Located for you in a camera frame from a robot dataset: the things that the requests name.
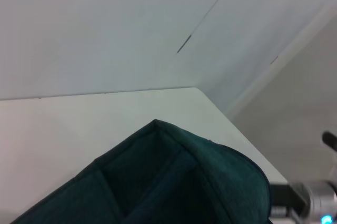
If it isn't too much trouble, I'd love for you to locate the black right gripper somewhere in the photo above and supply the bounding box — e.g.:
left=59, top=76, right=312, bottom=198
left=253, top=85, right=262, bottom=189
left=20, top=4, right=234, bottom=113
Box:
left=269, top=182, right=293, bottom=207

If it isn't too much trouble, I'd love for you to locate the dark teal insulated bag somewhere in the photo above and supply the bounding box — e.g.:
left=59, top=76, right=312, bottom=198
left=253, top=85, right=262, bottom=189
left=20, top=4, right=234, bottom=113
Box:
left=9, top=119, right=272, bottom=224

